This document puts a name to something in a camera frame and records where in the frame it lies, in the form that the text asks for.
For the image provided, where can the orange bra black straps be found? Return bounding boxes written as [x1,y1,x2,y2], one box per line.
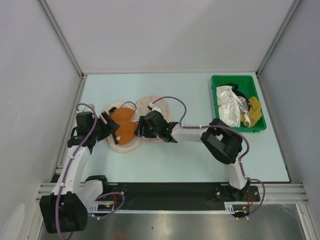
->
[108,100,141,146]

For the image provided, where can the pink floral mesh laundry bag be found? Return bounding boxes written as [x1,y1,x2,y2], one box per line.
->
[105,95,173,153]

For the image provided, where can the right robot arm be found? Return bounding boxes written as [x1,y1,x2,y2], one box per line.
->
[134,110,250,201]

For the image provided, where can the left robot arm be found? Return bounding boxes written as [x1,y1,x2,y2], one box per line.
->
[39,111,120,235]

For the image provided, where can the white satin bra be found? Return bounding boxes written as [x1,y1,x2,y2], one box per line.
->
[216,85,248,128]

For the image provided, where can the grey black bra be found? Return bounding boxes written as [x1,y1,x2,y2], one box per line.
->
[227,83,251,111]

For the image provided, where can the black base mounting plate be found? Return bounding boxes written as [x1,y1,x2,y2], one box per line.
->
[98,182,261,208]

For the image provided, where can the mustard yellow garment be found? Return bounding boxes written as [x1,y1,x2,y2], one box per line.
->
[240,96,263,128]

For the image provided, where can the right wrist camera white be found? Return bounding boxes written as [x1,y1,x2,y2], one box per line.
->
[147,102,162,113]

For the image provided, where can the white slotted cable duct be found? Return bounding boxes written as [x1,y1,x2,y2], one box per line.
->
[88,201,249,218]

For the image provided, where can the left aluminium frame post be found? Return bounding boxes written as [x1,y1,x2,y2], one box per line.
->
[37,0,84,79]

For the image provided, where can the aluminium frame post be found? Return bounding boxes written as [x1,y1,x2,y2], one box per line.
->
[37,0,84,79]
[255,0,303,78]

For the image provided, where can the aluminium front frame rail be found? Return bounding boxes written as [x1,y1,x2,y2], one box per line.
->
[35,182,309,205]

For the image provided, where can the right aluminium frame post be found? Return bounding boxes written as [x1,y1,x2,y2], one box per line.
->
[255,0,303,78]

